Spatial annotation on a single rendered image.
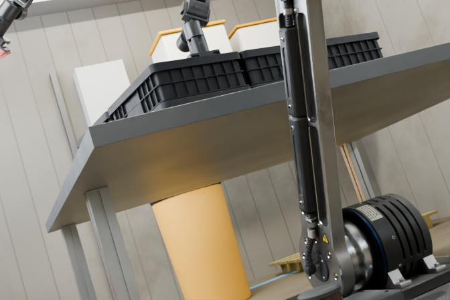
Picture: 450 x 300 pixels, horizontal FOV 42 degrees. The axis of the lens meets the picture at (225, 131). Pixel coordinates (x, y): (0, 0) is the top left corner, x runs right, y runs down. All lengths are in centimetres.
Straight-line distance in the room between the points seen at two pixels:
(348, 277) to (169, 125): 42
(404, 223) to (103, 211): 83
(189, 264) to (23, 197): 139
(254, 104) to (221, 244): 242
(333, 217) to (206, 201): 251
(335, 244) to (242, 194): 360
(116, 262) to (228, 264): 197
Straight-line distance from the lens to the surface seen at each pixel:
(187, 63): 164
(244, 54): 175
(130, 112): 177
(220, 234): 354
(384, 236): 110
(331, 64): 195
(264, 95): 118
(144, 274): 437
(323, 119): 98
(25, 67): 457
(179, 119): 110
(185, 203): 349
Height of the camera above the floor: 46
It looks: 9 degrees up
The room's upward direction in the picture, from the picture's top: 18 degrees counter-clockwise
